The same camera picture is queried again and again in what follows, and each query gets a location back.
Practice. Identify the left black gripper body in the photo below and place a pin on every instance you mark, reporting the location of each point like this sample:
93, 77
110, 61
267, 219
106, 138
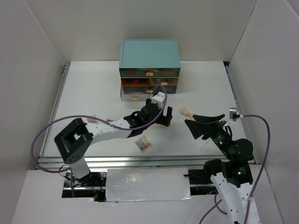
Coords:
160, 120

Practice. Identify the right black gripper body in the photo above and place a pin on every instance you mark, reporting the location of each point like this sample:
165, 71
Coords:
215, 130

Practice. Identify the pink eyeshadow palette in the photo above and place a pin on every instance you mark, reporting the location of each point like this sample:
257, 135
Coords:
92, 120

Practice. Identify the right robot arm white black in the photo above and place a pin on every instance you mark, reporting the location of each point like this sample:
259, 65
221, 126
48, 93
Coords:
232, 178

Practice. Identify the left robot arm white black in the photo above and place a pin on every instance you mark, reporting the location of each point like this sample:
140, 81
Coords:
74, 140

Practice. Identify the colourful square eyeshadow palette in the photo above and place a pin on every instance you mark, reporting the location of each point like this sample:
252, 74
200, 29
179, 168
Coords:
143, 144

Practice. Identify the teal drawer organizer box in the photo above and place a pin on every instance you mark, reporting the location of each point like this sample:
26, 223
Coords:
148, 63

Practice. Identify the white tape sheet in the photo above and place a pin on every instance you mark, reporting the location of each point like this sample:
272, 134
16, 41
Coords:
147, 184

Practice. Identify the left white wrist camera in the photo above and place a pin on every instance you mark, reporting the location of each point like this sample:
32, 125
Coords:
159, 99

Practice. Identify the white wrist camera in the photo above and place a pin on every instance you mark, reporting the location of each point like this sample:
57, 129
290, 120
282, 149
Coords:
159, 99
234, 116

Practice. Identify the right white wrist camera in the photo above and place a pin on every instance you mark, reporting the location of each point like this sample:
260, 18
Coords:
234, 116

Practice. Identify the aluminium rail frame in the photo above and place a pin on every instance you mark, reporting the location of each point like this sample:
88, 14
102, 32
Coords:
93, 88

